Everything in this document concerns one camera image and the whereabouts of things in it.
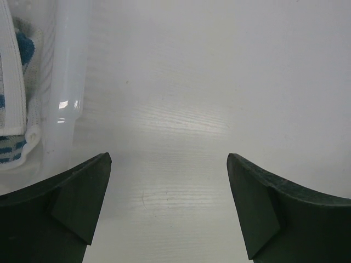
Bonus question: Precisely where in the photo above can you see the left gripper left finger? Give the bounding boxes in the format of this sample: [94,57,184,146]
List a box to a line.
[1,153,112,262]

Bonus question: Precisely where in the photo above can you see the white blue print towel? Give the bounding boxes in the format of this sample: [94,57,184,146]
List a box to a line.
[1,1,43,170]

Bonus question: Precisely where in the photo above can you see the left white plastic basket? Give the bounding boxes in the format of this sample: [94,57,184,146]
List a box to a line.
[1,1,92,194]

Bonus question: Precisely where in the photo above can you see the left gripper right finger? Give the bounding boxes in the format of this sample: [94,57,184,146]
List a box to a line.
[227,153,350,262]

